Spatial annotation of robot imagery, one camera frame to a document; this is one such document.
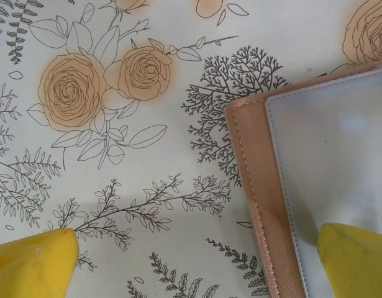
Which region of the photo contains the floral table cover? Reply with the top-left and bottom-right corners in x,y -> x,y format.
0,0 -> 382,298

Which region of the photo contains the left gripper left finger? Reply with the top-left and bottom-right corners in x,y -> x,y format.
0,228 -> 80,298

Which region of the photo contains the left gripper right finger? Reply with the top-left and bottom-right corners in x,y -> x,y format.
317,222 -> 382,298

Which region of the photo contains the pink card holder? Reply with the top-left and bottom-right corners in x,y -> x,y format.
224,60 -> 382,298

